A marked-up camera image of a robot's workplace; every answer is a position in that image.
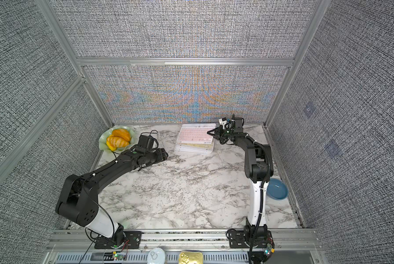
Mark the orange bread pastry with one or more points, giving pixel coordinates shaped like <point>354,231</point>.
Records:
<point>119,138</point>

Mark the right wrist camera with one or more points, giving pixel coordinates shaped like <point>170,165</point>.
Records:
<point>232,123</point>

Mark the aluminium front rail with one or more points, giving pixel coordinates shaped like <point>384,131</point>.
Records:
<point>292,246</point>

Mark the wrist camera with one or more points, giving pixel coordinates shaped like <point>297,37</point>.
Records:
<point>147,141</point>
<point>232,123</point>

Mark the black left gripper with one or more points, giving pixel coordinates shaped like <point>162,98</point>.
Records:
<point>162,155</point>

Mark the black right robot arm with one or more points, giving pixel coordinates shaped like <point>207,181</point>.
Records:
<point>258,168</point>

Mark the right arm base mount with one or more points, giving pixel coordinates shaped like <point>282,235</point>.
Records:
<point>260,245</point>

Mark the gold metal tin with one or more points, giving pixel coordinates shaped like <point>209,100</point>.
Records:
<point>188,257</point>

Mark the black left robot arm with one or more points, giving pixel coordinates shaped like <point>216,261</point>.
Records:
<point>78,200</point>

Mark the blue bowl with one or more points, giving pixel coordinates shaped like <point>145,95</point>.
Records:
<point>277,189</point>

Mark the green keyboard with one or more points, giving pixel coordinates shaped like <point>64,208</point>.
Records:
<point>194,150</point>

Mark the green leaf-shaped plate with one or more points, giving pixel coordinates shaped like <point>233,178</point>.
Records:
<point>103,137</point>

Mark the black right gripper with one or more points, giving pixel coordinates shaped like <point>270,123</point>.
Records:
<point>217,134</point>

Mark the pink keyboard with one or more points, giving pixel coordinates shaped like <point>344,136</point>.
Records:
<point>195,133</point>

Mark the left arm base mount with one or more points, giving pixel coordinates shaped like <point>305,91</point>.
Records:
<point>121,240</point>

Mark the yellow keyboard mid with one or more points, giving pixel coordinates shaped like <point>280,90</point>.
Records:
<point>195,146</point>

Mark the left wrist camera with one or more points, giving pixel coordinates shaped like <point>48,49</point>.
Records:
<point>147,141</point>

